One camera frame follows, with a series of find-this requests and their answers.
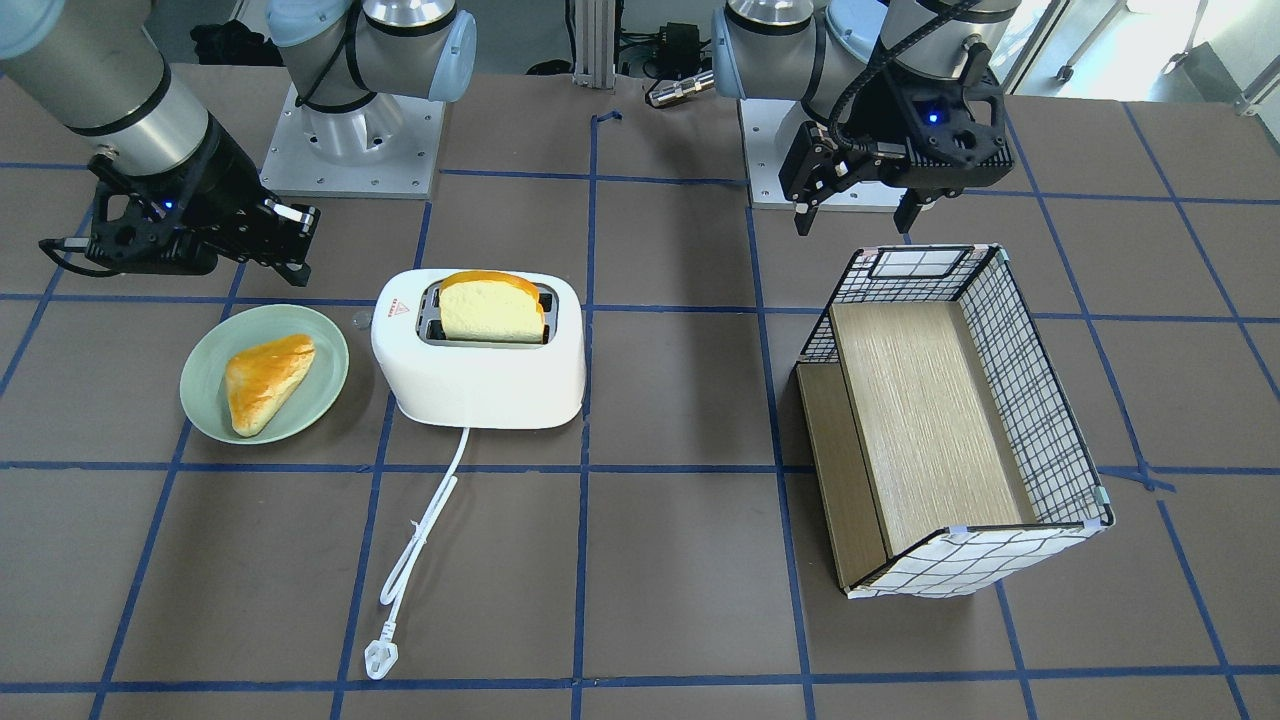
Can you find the bread slice in toaster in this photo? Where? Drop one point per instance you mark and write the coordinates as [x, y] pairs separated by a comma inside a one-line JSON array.
[[488, 306]]

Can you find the aluminium frame post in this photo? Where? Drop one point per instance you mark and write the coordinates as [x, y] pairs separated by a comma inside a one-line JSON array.
[[594, 26]]

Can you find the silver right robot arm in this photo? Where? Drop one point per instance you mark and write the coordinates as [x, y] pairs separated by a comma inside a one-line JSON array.
[[98, 73]]

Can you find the white toaster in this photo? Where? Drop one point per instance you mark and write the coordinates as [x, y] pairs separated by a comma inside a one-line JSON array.
[[473, 384]]

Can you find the wooden board in basket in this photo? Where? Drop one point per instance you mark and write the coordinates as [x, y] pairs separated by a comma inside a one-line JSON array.
[[910, 451]]

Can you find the green plate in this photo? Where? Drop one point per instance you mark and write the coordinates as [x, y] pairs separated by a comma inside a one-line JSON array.
[[202, 388]]

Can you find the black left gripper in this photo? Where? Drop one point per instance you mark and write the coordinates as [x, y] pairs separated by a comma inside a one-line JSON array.
[[884, 118]]

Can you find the triangular bread bun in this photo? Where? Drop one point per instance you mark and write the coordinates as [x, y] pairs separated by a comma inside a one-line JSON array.
[[261, 378]]

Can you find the black power adapter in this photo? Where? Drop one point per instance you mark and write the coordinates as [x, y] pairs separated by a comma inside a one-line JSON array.
[[678, 50]]

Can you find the wire grid storage basket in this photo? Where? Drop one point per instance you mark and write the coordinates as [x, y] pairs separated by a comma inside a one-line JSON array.
[[1046, 441]]

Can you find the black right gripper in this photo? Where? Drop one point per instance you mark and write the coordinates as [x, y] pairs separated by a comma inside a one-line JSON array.
[[226, 176]]

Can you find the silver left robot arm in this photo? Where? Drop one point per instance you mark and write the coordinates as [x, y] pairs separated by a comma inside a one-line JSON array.
[[821, 56]]

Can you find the silver metal connector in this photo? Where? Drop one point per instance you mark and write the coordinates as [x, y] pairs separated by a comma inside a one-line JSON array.
[[666, 93]]

